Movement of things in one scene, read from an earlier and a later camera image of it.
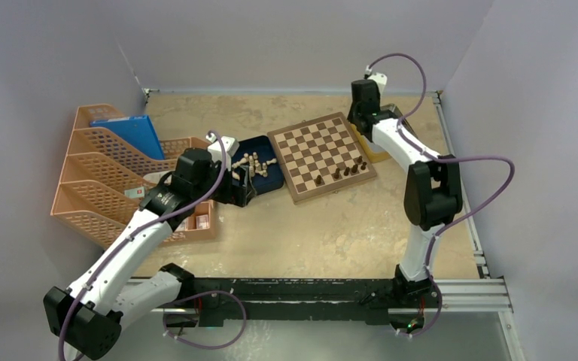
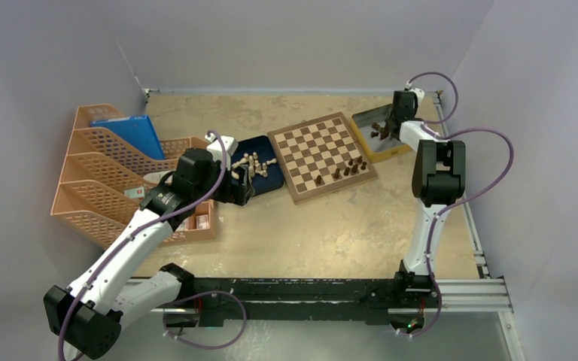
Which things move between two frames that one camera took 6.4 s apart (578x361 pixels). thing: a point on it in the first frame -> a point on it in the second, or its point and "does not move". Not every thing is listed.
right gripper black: [351, 114] -> [387, 124]
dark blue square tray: [257, 153] does not move
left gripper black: [239, 194] does not move
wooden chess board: [320, 157] does not move
